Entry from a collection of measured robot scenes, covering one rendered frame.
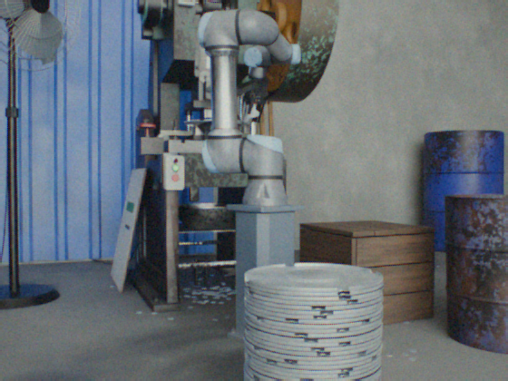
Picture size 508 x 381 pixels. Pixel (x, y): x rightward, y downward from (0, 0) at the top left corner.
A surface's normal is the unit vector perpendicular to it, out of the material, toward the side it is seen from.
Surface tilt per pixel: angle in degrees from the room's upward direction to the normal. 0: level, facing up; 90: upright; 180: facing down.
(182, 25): 90
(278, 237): 90
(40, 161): 90
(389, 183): 90
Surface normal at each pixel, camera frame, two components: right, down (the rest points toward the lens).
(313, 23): 0.36, 0.31
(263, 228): -0.08, 0.03
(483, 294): -0.68, 0.06
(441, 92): 0.37, 0.03
